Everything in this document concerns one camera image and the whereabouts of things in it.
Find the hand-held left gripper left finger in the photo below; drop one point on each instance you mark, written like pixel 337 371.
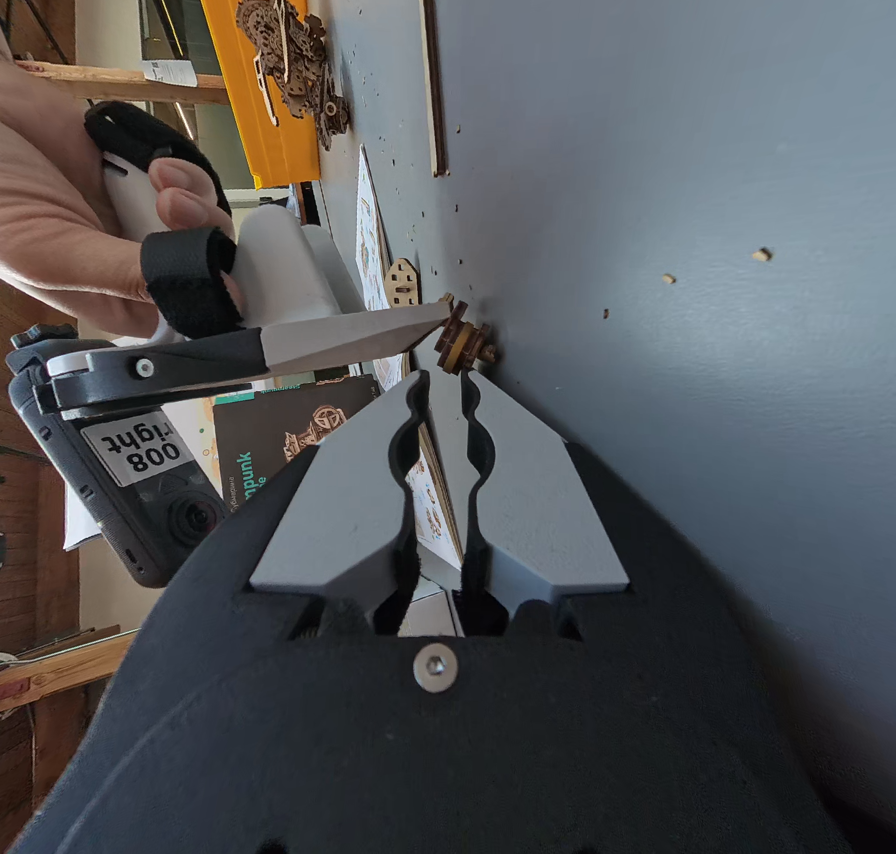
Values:
pixel 329 518

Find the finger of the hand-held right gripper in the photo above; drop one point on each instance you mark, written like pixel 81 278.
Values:
pixel 336 343

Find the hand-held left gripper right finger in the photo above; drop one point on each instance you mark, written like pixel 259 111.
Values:
pixel 546 518

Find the small wooden gear assembly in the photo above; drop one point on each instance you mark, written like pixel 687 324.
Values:
pixel 455 350

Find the person's right hand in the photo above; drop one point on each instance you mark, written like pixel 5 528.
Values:
pixel 49 202

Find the oval slotted wooden disc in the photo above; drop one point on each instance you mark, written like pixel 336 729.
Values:
pixel 402 283

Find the black model kit box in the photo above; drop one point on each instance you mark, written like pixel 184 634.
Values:
pixel 245 441

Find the open instruction booklet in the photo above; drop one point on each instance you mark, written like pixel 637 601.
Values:
pixel 437 511

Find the white cardboard box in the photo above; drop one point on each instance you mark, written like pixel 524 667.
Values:
pixel 434 609

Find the instruction sheet board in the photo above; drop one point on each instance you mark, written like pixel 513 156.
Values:
pixel 80 518

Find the thin plywood strip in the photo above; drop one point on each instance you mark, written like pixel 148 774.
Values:
pixel 434 62

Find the assembled wooden model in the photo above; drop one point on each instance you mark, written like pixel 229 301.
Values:
pixel 294 48

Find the yellow plastic bin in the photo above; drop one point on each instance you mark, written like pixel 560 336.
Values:
pixel 224 41

